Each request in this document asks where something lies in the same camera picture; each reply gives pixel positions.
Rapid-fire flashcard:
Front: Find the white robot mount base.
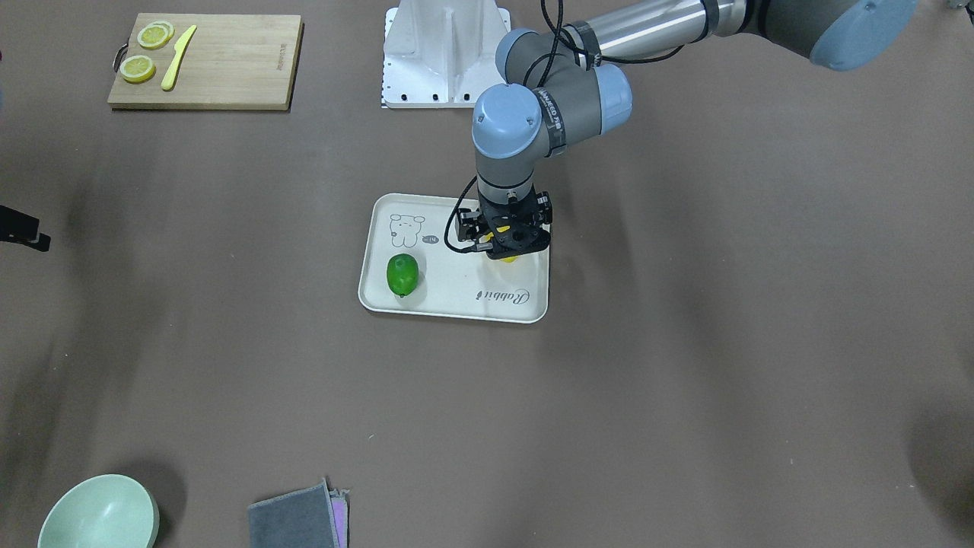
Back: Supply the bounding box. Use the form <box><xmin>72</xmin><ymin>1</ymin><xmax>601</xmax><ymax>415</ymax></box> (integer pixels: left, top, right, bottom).
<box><xmin>380</xmin><ymin>1</ymin><xmax>511</xmax><ymax>109</ymax></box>

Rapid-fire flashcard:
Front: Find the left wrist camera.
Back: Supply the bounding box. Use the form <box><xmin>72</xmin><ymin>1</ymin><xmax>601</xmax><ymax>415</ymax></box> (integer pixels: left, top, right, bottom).
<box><xmin>457</xmin><ymin>205</ymin><xmax>552</xmax><ymax>262</ymax></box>

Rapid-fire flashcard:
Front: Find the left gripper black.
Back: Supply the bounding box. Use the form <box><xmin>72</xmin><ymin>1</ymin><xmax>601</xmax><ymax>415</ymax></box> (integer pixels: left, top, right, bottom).
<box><xmin>478</xmin><ymin>187</ymin><xmax>552</xmax><ymax>229</ymax></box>

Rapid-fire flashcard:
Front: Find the bamboo cutting board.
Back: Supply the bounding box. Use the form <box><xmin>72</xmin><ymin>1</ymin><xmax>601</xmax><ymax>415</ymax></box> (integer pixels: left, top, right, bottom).
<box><xmin>107</xmin><ymin>11</ymin><xmax>304</xmax><ymax>111</ymax></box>

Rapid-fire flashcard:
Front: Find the lemon slice upper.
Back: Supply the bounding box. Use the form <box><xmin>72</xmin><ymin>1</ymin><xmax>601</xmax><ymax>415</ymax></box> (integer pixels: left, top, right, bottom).
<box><xmin>137</xmin><ymin>21</ymin><xmax>175</xmax><ymax>51</ymax></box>

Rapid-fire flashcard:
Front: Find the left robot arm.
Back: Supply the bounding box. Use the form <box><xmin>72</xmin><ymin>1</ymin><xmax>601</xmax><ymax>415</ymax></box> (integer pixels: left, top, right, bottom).
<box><xmin>455</xmin><ymin>1</ymin><xmax>916</xmax><ymax>238</ymax></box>

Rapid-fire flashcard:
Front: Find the yellow lemon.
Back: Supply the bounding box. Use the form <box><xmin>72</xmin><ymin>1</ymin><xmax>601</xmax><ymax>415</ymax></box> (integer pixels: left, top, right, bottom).
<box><xmin>483</xmin><ymin>225</ymin><xmax>517</xmax><ymax>263</ymax></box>

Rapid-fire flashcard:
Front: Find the cream rabbit print tray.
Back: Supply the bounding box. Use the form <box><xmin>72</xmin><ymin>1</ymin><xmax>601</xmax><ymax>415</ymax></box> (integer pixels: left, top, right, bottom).
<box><xmin>358</xmin><ymin>193</ymin><xmax>551</xmax><ymax>323</ymax></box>

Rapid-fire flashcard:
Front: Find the green lime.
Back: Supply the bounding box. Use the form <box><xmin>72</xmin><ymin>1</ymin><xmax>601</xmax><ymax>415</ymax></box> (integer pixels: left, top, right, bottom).
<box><xmin>386</xmin><ymin>253</ymin><xmax>420</xmax><ymax>298</ymax></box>

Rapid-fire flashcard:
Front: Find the grey folded cloth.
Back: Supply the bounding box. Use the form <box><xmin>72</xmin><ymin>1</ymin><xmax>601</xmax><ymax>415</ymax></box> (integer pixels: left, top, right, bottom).
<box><xmin>247</xmin><ymin>481</ymin><xmax>338</xmax><ymax>547</ymax></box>

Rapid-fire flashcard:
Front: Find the purple folded cloth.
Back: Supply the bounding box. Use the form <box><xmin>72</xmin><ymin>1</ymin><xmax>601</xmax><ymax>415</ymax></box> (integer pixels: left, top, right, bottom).
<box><xmin>329</xmin><ymin>490</ymin><xmax>350</xmax><ymax>548</ymax></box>

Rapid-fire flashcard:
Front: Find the lemon slice lower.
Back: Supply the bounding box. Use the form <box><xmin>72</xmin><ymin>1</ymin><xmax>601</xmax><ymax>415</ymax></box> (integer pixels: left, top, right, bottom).
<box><xmin>117</xmin><ymin>55</ymin><xmax>157</xmax><ymax>84</ymax></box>

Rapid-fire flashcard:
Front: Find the lemon slice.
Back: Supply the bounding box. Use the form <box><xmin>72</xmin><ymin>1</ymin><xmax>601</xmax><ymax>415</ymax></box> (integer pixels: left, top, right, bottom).
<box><xmin>117</xmin><ymin>55</ymin><xmax>157</xmax><ymax>84</ymax></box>
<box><xmin>137</xmin><ymin>21</ymin><xmax>175</xmax><ymax>51</ymax></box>

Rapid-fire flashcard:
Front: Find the pale green bowl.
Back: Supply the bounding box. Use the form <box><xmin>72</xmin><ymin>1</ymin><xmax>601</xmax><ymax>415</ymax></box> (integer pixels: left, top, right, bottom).
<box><xmin>36</xmin><ymin>474</ymin><xmax>161</xmax><ymax>547</ymax></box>

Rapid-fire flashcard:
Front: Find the yellow plastic knife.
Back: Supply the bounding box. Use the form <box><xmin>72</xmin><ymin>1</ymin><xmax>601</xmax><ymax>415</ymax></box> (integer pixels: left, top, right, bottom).
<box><xmin>161</xmin><ymin>24</ymin><xmax>198</xmax><ymax>91</ymax></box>

